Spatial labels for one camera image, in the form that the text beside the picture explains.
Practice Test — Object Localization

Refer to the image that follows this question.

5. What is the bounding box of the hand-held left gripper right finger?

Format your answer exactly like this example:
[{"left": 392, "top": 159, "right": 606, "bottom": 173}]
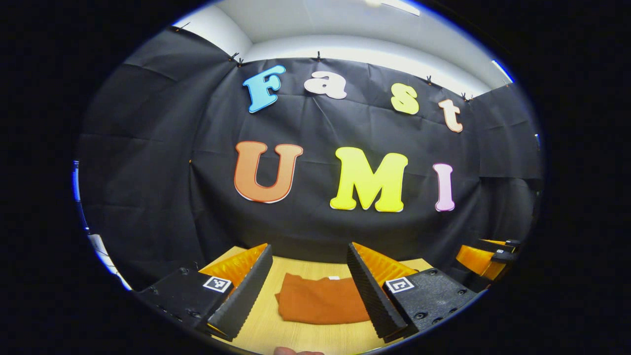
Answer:
[{"left": 346, "top": 242, "right": 480, "bottom": 344}]

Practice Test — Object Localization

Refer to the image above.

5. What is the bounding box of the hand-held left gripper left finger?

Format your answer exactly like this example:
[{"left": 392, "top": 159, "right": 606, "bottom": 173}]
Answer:
[{"left": 132, "top": 243, "right": 274, "bottom": 342}]

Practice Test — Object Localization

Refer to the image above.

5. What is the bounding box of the orange knit cardigan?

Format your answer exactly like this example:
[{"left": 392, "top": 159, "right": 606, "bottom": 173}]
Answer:
[{"left": 275, "top": 273, "right": 371, "bottom": 325}]

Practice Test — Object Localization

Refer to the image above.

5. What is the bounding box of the ceiling light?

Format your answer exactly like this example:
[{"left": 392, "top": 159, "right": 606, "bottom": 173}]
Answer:
[{"left": 364, "top": 0, "right": 421, "bottom": 16}]

